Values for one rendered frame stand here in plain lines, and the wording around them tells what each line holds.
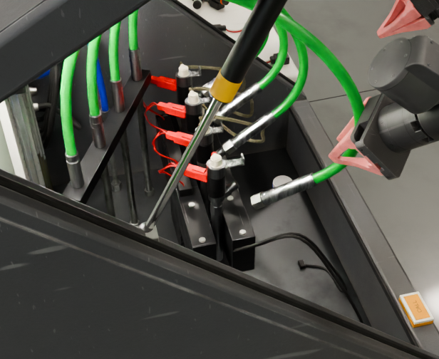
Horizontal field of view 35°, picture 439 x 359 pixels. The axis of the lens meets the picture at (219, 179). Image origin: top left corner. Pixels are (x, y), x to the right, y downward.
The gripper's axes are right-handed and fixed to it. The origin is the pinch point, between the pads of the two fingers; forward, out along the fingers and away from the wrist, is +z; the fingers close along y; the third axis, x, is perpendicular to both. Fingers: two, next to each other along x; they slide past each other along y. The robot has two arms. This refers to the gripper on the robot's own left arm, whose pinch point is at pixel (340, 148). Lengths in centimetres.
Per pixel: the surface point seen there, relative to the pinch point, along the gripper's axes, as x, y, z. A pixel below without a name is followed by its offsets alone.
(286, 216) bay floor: 18.4, -12.2, 38.6
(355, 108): -4.3, -0.5, -6.4
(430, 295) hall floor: 104, -58, 87
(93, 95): -25.2, 3.9, 24.3
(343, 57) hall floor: 70, -175, 155
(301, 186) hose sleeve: 0.8, 4.1, 6.0
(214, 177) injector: -4.7, 2.9, 20.7
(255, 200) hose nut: -1.1, 6.5, 12.3
